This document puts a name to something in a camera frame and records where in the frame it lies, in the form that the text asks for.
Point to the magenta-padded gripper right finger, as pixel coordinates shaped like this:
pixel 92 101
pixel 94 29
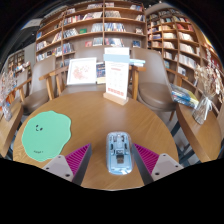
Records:
pixel 146 158

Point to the stack of pale blue books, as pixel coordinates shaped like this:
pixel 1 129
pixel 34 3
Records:
pixel 137 62

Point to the stack of colourful books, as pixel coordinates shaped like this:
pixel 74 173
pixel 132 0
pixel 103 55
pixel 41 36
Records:
pixel 185 96

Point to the small distant wooden bookshelf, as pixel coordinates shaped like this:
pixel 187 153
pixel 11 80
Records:
pixel 18 61

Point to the white framed floral print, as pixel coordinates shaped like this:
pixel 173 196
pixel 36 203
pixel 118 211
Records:
pixel 81 71

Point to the tall angled wooden bookshelf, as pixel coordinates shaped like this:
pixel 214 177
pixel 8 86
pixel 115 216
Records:
pixel 180 43

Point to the glass vase with dried flowers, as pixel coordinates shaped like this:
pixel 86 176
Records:
pixel 201 111
pixel 6 110

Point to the white sign on wooden base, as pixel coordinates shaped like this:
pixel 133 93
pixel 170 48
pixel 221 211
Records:
pixel 116 78

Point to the green cloud-shaped mouse pad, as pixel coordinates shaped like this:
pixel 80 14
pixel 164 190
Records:
pixel 46 135

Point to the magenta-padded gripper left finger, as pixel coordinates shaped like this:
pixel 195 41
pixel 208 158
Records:
pixel 77 159

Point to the wide wooden bookshelf with books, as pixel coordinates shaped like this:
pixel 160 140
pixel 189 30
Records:
pixel 90 30

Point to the round wooden side table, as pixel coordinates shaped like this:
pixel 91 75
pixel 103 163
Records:
pixel 200 136
pixel 8 130

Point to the brown upholstered wooden armchair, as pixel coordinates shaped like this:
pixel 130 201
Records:
pixel 156 93
pixel 36 96
pixel 83 88

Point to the translucent blue computer mouse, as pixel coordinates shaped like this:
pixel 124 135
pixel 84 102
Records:
pixel 119 153

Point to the dark blue book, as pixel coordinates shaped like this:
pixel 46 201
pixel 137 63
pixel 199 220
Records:
pixel 101 72

